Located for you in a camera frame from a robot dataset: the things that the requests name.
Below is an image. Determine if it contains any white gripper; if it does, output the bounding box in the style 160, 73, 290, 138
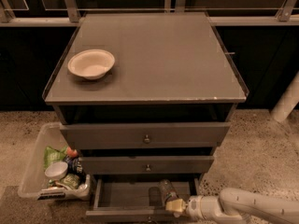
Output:
165, 196, 203, 218

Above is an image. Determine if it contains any clear plastic water bottle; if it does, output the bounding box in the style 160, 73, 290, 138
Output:
158, 179, 178, 203

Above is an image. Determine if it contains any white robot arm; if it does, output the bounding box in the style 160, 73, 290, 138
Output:
166, 78, 299, 224

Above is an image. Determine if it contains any grey bottom drawer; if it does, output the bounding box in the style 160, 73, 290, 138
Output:
86, 175, 199, 224

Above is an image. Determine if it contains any grey drawer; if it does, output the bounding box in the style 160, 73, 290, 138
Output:
86, 175, 199, 224
79, 156, 214, 175
60, 122, 230, 150

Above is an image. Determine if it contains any grey middle drawer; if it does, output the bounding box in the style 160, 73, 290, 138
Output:
79, 156, 214, 175

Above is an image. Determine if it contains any grey top drawer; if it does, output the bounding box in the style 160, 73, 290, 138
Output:
60, 122, 230, 150

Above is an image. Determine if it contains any grey drawer cabinet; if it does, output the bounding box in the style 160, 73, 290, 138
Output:
42, 11, 249, 224

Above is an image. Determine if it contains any green chip bag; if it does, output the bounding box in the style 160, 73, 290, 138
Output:
49, 174, 80, 190

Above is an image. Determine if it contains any small white cup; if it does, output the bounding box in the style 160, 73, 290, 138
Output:
45, 161, 68, 180

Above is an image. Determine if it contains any green snack bag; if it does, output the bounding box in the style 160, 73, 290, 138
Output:
44, 146, 67, 169

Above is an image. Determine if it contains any clear plastic bin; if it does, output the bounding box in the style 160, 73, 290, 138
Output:
18, 122, 91, 201

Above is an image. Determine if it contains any white paper bowl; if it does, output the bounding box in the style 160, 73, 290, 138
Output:
67, 49, 115, 80

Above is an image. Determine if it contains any metal window frame rail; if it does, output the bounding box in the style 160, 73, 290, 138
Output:
1, 0, 299, 27

